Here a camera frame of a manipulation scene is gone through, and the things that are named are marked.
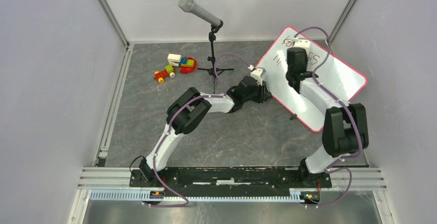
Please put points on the black microphone tripod stand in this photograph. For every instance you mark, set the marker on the black microphone tripod stand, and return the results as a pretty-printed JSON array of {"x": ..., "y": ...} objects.
[{"x": 213, "y": 69}]

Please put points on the red toy boat with blocks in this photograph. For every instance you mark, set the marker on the red toy boat with blocks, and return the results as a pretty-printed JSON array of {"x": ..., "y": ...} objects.
[{"x": 185, "y": 64}]

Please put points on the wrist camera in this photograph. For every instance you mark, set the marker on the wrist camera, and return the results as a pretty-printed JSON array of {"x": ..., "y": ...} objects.
[
  {"x": 257, "y": 73},
  {"x": 302, "y": 43}
]

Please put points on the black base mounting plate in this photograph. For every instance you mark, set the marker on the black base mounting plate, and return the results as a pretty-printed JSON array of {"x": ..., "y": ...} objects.
[{"x": 233, "y": 181}]

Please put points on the grey microphone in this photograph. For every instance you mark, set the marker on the grey microphone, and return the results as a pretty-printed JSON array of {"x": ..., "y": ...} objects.
[{"x": 190, "y": 6}]

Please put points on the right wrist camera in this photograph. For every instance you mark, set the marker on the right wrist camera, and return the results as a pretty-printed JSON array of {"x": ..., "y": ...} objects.
[{"x": 302, "y": 43}]

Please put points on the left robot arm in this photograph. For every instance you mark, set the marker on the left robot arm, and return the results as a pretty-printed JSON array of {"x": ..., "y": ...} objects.
[{"x": 187, "y": 112}]

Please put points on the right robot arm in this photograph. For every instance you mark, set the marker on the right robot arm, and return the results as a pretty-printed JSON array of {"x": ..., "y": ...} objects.
[{"x": 345, "y": 129}]

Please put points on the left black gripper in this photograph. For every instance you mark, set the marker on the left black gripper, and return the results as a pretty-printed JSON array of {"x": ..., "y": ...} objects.
[{"x": 263, "y": 95}]

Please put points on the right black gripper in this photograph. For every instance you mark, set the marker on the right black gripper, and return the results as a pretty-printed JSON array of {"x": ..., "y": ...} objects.
[{"x": 305, "y": 61}]

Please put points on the aluminium rail frame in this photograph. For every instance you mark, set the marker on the aluminium rail frame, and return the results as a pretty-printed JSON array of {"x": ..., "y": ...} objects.
[{"x": 112, "y": 183}]

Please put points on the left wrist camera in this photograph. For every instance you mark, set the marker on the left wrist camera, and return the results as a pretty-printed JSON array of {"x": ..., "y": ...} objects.
[{"x": 257, "y": 73}]

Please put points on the colourful toy block car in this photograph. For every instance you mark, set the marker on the colourful toy block car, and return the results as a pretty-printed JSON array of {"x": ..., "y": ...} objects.
[{"x": 167, "y": 72}]

